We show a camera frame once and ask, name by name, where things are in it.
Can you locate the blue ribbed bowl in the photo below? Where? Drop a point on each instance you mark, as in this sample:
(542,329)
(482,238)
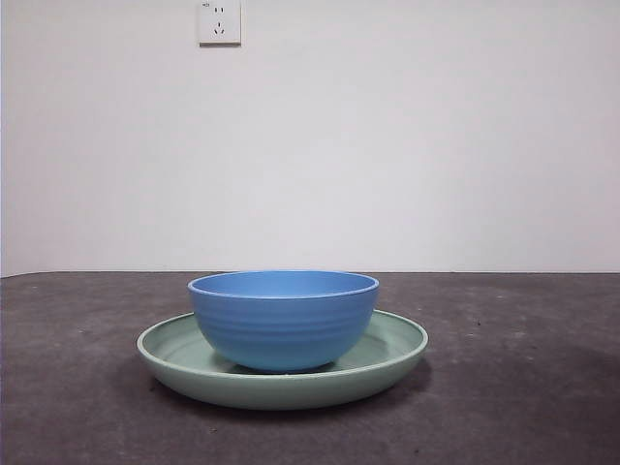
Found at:
(281,324)

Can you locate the green round plate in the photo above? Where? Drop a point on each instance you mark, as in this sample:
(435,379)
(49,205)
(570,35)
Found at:
(281,392)

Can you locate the white wall socket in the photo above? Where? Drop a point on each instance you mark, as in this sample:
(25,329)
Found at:
(219,24)

